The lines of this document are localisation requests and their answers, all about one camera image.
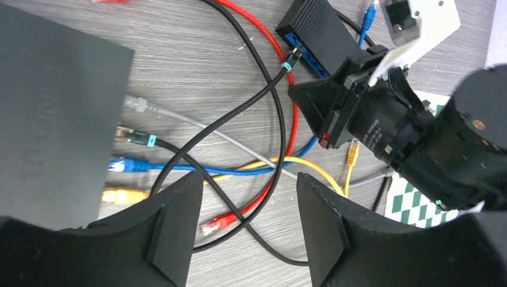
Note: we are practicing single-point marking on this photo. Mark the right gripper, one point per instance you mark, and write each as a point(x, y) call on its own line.
point(388, 117)

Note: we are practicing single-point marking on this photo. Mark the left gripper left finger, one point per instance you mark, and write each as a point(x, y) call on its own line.
point(148, 244)

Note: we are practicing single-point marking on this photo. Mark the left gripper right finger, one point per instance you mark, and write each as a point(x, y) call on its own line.
point(350, 245)

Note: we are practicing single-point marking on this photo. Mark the black switch with blue ports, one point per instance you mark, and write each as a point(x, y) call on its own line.
point(316, 26)

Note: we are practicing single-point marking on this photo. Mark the plain black network switch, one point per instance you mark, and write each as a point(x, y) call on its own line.
point(62, 92)

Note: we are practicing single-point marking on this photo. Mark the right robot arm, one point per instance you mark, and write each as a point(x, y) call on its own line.
point(484, 98)

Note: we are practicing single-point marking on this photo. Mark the green white chessboard mat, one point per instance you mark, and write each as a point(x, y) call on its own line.
point(420, 198)

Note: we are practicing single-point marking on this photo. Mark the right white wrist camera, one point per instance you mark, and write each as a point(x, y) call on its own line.
point(415, 27)

